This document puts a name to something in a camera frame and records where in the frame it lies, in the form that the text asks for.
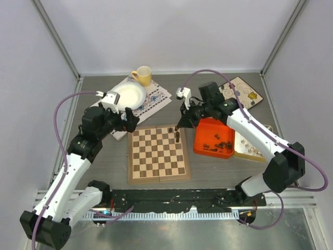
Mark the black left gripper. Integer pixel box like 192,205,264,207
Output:
97,102,139,140

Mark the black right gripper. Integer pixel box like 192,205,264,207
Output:
178,98,213,129

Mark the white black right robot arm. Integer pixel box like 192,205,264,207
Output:
176,81,305,206

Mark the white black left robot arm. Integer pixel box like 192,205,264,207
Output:
20,106,139,249

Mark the wooden chess board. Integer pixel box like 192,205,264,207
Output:
128,125,191,184

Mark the dark chess piece cluster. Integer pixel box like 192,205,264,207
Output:
199,133,234,153

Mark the gold tray of light pieces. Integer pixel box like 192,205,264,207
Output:
233,131,266,163

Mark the white paper bowl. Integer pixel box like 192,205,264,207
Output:
111,83,146,111

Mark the orange plastic tray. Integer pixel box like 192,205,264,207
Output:
193,118,235,159

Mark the patterned cloth placemat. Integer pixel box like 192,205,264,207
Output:
85,74,173,141

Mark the yellow mug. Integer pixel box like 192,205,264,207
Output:
131,66,152,87

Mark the floral square plate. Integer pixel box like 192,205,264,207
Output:
219,77,264,109

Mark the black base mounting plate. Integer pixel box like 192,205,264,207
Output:
95,189,266,214

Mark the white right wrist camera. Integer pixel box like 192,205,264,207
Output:
176,87,191,110

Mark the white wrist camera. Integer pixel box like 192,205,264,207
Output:
176,87,191,110
96,91,120,114

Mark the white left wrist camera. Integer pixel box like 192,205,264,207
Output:
96,91,120,114

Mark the aluminium frame rail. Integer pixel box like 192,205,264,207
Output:
32,187,318,221

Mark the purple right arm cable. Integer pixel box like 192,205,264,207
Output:
182,69,329,231

